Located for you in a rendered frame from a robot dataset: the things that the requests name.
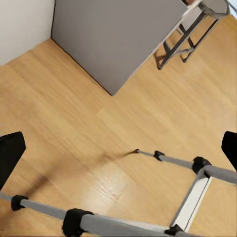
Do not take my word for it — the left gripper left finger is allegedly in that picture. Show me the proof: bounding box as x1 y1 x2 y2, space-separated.
0 131 26 190

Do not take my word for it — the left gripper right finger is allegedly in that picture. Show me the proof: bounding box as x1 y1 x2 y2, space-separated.
221 131 237 171

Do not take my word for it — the camera tripod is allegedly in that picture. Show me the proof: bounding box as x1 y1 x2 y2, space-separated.
0 149 237 237

